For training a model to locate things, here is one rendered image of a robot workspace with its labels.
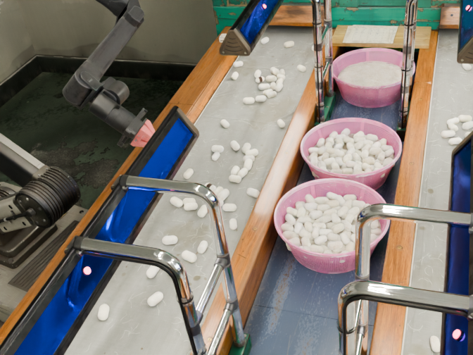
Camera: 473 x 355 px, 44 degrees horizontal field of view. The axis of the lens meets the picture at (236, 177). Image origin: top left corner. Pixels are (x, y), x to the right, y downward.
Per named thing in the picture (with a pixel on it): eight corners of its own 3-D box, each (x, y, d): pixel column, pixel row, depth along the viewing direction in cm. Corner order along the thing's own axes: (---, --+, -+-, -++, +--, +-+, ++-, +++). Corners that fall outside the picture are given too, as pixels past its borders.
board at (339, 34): (329, 46, 203) (329, 43, 202) (337, 27, 214) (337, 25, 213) (428, 48, 193) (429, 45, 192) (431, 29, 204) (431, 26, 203)
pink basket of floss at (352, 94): (360, 122, 179) (360, 96, 174) (316, 87, 199) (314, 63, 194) (431, 96, 186) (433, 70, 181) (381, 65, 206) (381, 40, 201)
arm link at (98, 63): (114, 27, 176) (132, 1, 170) (129, 39, 177) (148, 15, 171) (55, 98, 143) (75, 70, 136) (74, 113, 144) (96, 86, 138)
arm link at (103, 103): (82, 112, 143) (91, 96, 140) (94, 100, 149) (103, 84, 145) (105, 128, 144) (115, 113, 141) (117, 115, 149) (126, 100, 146)
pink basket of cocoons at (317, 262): (264, 275, 135) (260, 246, 129) (291, 201, 154) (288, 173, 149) (381, 293, 127) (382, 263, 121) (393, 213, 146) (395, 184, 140)
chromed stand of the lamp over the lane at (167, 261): (129, 412, 112) (57, 248, 84) (169, 329, 126) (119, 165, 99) (221, 436, 106) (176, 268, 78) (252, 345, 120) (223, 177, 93)
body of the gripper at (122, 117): (150, 110, 147) (125, 94, 146) (132, 133, 139) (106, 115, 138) (140, 127, 151) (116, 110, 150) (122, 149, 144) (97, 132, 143)
